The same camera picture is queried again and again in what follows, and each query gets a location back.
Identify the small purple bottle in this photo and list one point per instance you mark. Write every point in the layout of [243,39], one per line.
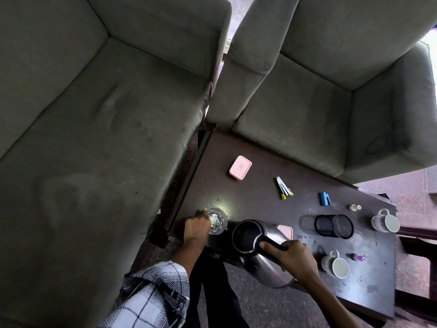
[358,257]

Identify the person's dark trousers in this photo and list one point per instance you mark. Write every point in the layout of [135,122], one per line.
[213,297]

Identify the black mesh pen holder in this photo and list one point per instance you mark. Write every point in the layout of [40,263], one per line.
[334,226]

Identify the clear drinking glass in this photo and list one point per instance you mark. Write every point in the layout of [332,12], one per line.
[218,221]

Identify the person's right hand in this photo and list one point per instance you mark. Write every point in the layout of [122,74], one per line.
[297,260]

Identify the person's left fingers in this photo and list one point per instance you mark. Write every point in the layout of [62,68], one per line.
[205,214]

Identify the person's right thumb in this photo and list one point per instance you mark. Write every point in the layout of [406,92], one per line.
[271,249]

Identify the white ceramic mug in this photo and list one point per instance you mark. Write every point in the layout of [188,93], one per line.
[386,222]
[336,266]

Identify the grey fabric armchair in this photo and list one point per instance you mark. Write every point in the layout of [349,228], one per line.
[327,99]

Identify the person's left hand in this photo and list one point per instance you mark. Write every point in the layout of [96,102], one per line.
[196,230]

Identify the large grey fabric sofa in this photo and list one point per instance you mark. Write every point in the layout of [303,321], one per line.
[92,150]

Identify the plaid shirt sleeve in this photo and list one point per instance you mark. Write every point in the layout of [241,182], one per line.
[150,298]

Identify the blue stapler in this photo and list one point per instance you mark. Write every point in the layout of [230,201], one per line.
[325,199]

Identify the pink rectangular lidded box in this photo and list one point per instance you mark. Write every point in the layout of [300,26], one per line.
[240,167]

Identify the small white bottle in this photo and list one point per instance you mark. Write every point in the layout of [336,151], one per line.
[354,208]

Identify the person's left forearm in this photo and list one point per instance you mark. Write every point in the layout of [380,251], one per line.
[186,253]

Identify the stainless steel electric kettle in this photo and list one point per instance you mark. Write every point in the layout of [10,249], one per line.
[264,271]

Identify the person's right forearm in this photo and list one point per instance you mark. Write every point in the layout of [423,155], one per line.
[329,303]

